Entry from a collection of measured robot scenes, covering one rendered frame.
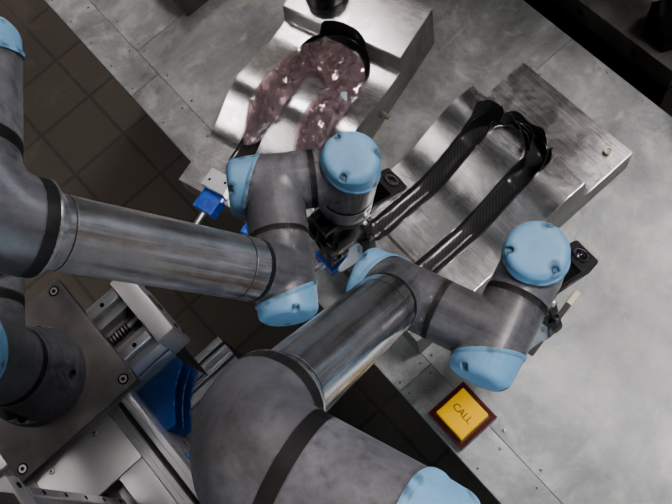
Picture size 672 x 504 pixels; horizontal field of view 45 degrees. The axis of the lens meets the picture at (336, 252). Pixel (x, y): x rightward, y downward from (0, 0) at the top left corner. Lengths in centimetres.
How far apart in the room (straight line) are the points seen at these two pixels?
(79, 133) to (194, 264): 193
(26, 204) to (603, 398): 98
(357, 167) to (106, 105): 186
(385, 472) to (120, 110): 227
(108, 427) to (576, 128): 93
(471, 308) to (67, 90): 213
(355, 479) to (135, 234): 37
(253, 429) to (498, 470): 83
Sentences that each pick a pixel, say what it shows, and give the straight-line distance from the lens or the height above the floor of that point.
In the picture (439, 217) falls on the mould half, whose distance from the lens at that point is 139.
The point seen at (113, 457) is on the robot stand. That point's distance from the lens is 134.
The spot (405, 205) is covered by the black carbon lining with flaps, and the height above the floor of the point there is 88.
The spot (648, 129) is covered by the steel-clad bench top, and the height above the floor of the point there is 80.
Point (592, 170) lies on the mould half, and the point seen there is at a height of 86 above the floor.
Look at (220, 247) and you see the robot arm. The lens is 88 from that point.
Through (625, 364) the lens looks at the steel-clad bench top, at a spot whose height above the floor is 80.
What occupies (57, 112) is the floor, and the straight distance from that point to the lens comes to 284.
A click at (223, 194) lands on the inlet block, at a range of 148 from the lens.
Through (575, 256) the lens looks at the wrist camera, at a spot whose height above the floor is 110.
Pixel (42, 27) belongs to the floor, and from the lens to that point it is 305.
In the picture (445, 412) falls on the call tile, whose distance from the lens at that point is 135.
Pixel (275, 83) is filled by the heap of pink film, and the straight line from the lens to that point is 152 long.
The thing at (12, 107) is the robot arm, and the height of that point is 158.
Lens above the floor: 217
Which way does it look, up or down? 68 degrees down
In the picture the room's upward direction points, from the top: 24 degrees counter-clockwise
